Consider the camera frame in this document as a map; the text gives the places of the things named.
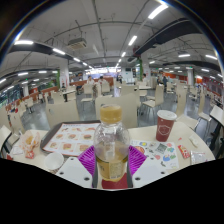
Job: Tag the small red box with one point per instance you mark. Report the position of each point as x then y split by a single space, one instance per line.
8 157

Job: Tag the printed paper tray liner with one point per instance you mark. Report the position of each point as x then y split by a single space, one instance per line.
71 140

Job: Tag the group of ceiling lights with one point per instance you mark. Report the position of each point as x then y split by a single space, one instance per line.
156 11

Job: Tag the red paper cup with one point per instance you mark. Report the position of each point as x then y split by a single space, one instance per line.
165 126

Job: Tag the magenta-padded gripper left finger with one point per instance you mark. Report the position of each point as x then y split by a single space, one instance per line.
86 159

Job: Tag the red sauce packet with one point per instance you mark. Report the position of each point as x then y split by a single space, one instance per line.
184 151
30 154

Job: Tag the beige side table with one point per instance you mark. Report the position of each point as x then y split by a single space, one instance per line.
4 136
217 115

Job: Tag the beige wooden chair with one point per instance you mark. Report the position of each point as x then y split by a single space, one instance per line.
62 113
128 110

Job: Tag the clear plastic bag with food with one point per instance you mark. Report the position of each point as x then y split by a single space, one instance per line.
29 140

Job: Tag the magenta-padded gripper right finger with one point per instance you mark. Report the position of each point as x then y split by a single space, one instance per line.
138 160

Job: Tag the white paper card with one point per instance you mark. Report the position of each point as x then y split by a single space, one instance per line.
16 150

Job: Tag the person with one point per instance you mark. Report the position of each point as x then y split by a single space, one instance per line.
165 81
90 80
102 81

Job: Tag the clear plastic wrapper packet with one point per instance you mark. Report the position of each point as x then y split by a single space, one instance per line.
198 157

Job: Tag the group of beige chairs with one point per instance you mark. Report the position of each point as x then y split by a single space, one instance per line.
156 100

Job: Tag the small white sachet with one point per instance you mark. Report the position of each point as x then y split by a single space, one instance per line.
193 140

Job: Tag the colourful printed sticker sheet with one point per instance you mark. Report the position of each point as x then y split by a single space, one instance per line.
161 155

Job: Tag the ceiling air conditioner unit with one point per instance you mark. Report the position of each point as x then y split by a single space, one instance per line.
77 43

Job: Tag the clear bottle with yellow drink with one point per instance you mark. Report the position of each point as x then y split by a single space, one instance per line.
111 146

